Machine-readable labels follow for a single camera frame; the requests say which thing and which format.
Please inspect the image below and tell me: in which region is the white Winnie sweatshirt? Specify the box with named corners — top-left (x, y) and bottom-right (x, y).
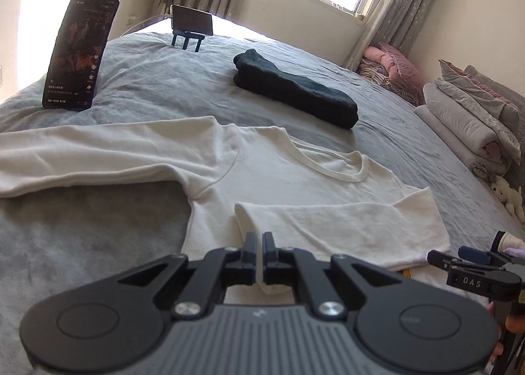
top-left (1, 117), bottom-right (450, 289)

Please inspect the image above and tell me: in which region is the person's right hand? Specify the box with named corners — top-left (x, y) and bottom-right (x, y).
top-left (490, 315), bottom-right (525, 363)

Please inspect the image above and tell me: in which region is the purple folded garment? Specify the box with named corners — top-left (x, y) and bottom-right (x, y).
top-left (503, 248), bottom-right (525, 265)

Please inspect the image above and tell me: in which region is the white plush toy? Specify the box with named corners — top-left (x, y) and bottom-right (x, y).
top-left (490, 176), bottom-right (524, 224)

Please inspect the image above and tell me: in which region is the folded grey quilt stack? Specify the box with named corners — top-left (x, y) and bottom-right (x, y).
top-left (415, 59), bottom-right (524, 188)

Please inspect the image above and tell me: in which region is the folded black garment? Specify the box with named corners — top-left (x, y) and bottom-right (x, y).
top-left (233, 49), bottom-right (359, 129)

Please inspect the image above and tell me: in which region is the grey bed sheet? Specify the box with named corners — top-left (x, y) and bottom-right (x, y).
top-left (1, 18), bottom-right (524, 374)

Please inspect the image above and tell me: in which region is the pink pillow pile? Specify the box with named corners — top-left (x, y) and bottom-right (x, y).
top-left (357, 41), bottom-right (425, 106)

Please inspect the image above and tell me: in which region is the blue phone stand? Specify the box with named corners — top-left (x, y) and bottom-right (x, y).
top-left (171, 30), bottom-right (205, 53)

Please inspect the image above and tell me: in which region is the upright smartphone playing video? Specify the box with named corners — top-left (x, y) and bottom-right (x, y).
top-left (42, 0), bottom-right (119, 111)

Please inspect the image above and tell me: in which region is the landscape phone on stand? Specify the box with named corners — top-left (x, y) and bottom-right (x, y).
top-left (170, 5), bottom-right (214, 36)

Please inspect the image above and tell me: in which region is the right grey star curtain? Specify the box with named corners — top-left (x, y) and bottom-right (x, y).
top-left (343, 0), bottom-right (434, 71)

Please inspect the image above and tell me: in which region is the white charging cable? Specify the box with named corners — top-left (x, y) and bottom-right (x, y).
top-left (120, 15), bottom-right (175, 37)

